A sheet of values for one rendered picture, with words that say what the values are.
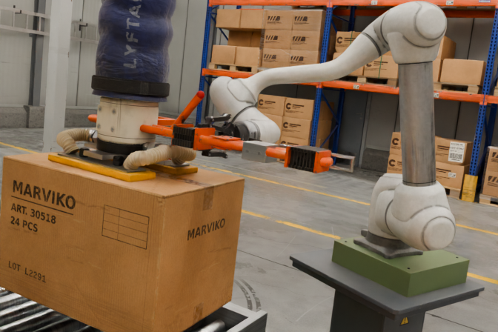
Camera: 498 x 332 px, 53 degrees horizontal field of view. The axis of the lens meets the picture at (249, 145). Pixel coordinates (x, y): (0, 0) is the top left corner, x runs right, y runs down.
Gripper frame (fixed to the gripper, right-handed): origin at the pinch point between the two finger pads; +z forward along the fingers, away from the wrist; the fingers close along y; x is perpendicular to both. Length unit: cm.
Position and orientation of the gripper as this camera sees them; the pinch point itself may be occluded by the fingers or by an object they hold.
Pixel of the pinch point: (197, 137)
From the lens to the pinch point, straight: 137.5
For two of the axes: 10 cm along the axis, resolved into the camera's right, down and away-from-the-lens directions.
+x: -8.4, -1.5, 5.2
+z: -5.3, 0.5, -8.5
